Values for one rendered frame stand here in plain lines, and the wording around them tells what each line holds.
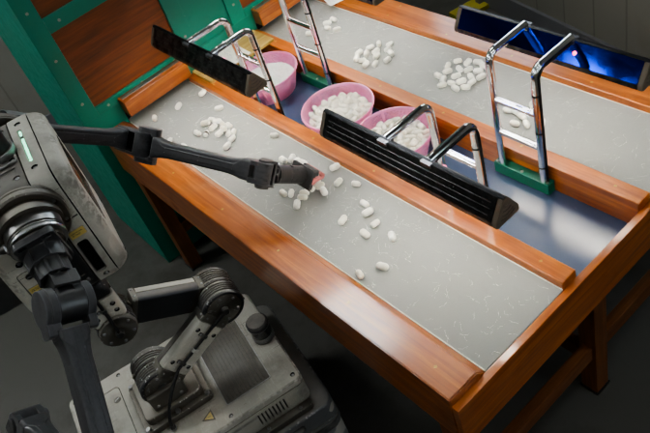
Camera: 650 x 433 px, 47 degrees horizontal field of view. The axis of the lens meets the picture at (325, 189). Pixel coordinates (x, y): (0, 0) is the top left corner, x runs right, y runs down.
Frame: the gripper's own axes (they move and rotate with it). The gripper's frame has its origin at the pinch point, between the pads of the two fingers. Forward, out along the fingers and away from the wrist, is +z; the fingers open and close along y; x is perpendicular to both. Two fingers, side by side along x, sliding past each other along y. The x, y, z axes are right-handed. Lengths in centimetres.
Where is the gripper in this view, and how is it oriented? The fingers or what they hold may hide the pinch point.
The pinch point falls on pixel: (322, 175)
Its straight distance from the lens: 237.2
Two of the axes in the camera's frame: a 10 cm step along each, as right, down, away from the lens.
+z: 7.2, 0.1, 7.0
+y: -6.4, -3.8, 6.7
